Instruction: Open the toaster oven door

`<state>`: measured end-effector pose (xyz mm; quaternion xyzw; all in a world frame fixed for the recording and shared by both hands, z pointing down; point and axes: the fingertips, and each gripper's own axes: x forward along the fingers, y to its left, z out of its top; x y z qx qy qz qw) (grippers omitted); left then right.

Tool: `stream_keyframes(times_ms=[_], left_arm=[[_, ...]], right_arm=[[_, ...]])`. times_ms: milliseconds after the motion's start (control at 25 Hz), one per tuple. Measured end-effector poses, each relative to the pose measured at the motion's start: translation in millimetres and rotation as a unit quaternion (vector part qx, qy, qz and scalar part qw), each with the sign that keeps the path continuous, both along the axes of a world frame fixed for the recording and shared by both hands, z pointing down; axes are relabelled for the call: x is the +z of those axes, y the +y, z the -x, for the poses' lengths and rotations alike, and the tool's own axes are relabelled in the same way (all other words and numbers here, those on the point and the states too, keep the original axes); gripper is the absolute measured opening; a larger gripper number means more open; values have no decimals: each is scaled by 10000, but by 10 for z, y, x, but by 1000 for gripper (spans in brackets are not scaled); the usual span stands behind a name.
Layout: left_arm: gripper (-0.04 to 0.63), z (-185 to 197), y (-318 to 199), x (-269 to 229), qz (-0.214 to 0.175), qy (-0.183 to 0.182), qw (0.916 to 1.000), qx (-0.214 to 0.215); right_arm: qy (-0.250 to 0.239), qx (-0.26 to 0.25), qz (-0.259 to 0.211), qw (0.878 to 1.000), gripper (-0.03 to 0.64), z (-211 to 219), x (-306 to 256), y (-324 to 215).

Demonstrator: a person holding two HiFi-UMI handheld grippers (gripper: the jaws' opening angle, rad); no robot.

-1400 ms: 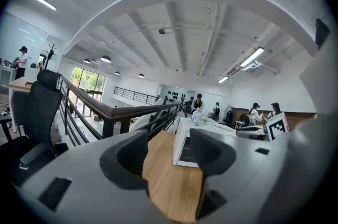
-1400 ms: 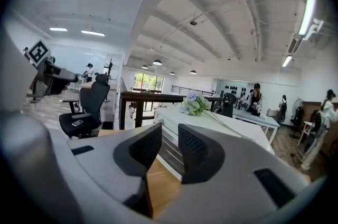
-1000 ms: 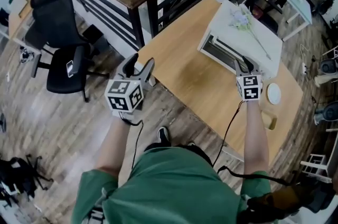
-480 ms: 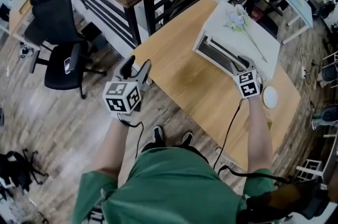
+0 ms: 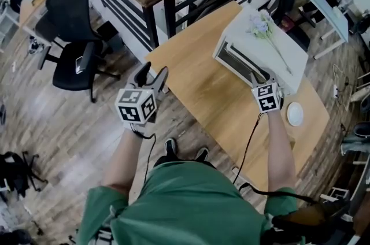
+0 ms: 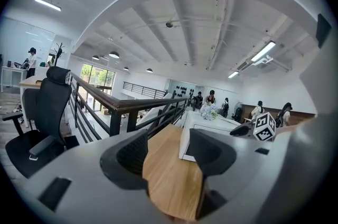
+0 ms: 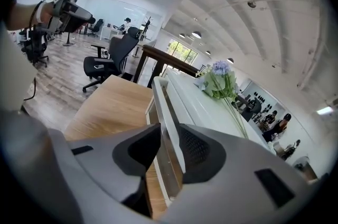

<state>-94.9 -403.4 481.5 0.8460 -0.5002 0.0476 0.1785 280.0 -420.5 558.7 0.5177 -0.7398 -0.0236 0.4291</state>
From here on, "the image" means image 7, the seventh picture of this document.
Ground wooden table with white legs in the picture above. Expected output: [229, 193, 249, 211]
[64, 74, 170, 220]

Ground artificial flower bunch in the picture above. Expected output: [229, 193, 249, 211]
[194, 60, 249, 139]

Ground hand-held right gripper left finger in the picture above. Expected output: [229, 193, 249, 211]
[49, 123, 162, 219]

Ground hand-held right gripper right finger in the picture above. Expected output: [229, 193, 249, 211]
[163, 124, 325, 224]

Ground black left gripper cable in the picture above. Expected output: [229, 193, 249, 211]
[28, 0, 53, 32]

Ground white oven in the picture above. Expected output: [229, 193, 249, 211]
[145, 68, 277, 208]

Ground black office chair with headrest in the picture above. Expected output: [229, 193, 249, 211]
[82, 26, 143, 94]

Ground dark coat rack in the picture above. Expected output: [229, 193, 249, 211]
[142, 16, 154, 41]

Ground person's left forearm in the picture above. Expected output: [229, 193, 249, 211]
[6, 2, 55, 31]

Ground small white table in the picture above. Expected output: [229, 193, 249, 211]
[100, 25, 125, 41]

